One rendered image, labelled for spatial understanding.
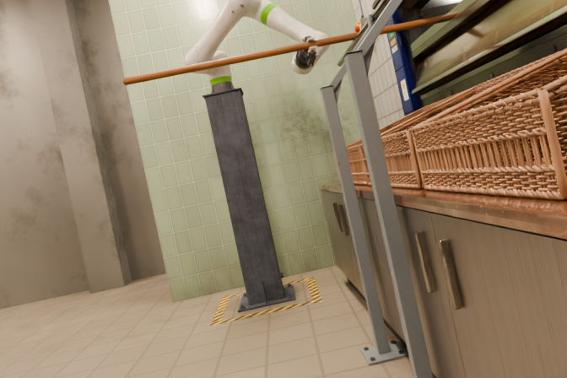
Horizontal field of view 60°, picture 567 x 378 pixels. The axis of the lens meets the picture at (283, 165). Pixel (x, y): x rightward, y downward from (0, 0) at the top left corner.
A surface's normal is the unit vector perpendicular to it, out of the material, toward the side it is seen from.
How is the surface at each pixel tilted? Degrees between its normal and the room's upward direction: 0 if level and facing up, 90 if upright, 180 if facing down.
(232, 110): 90
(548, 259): 90
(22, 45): 90
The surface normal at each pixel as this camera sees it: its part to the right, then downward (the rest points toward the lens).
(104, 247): 0.01, -0.01
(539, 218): -0.98, 0.21
